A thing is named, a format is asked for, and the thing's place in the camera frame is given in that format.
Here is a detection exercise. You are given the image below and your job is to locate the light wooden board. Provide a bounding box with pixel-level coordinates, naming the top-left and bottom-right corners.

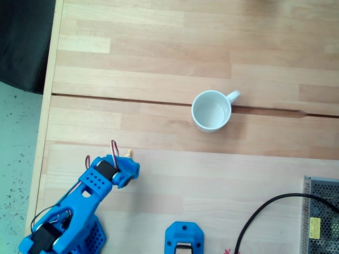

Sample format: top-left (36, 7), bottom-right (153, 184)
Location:
top-left (39, 142), bottom-right (339, 254)

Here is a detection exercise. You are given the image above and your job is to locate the red white servo wire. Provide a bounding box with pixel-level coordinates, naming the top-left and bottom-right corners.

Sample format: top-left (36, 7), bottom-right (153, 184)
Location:
top-left (110, 139), bottom-right (121, 173)

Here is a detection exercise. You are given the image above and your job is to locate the white ceramic mug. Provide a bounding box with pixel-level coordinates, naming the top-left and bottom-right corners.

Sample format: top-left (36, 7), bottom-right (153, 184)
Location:
top-left (191, 89), bottom-right (242, 134)

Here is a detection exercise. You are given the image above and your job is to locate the metal mesh power supply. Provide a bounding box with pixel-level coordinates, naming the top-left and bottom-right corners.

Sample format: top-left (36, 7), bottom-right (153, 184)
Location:
top-left (301, 175), bottom-right (339, 254)

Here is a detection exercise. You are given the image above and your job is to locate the black upholstered seat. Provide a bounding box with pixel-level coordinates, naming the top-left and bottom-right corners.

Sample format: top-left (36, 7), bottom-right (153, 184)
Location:
top-left (0, 0), bottom-right (57, 95)

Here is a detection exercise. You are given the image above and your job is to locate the thick black cable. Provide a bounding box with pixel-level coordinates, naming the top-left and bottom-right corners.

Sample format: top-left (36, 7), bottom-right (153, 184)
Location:
top-left (233, 193), bottom-right (339, 254)

